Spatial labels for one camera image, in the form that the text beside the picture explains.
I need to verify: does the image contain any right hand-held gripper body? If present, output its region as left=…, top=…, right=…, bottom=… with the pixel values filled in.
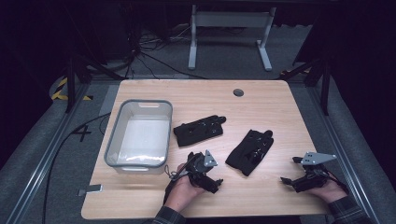
left=291, top=151, right=338, bottom=193

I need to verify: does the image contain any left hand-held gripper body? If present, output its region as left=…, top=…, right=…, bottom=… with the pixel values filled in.
left=174, top=149, right=219, bottom=192

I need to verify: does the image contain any person's right hand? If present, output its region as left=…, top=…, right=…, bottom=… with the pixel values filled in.
left=306, top=178, right=348, bottom=204

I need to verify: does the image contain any person's left hand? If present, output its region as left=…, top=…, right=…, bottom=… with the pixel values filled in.
left=163, top=163, right=207, bottom=213

